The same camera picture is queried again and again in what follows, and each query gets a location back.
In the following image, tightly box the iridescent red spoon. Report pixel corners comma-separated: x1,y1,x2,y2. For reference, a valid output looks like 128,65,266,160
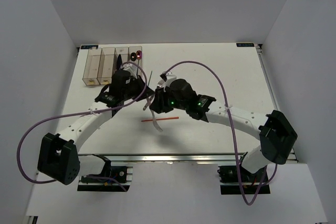
136,50,142,61

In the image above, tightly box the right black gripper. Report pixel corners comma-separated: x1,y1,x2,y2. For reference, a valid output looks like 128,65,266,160
150,86,188,114

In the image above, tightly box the pink handled fork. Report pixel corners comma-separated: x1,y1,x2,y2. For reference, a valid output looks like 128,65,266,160
147,95,163,132

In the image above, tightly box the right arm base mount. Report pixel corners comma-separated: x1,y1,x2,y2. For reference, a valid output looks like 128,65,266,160
217,165,270,195

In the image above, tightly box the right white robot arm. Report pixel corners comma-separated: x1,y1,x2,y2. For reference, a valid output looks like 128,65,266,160
150,73,298,182

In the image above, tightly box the silver fork dark handle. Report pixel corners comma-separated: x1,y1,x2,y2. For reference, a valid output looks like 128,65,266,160
143,80,165,111

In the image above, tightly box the clear container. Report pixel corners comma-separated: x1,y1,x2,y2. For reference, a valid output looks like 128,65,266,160
82,48,102,86
111,47,130,88
98,47,116,85
124,46,143,78

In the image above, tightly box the orange chopstick lower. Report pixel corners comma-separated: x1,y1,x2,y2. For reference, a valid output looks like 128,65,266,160
141,116,179,122

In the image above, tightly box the black spoon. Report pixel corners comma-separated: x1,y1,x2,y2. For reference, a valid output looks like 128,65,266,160
130,52,137,61

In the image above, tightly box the dark blue plastic knife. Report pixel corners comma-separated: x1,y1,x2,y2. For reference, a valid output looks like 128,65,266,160
116,54,123,70

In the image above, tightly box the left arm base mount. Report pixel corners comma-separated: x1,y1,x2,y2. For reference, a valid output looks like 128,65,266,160
77,155,133,193

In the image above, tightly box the purple cable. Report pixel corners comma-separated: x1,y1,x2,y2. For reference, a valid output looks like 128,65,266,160
161,60,278,206
17,61,148,192

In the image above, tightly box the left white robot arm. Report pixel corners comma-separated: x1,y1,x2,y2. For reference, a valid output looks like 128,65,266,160
37,62,153,185

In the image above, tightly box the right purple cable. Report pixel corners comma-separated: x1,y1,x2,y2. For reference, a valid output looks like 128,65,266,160
161,60,278,206

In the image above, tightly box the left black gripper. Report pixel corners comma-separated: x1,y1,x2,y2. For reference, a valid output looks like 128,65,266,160
121,74,155,101

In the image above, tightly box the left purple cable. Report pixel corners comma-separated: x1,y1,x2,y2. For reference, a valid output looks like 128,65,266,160
17,61,148,192

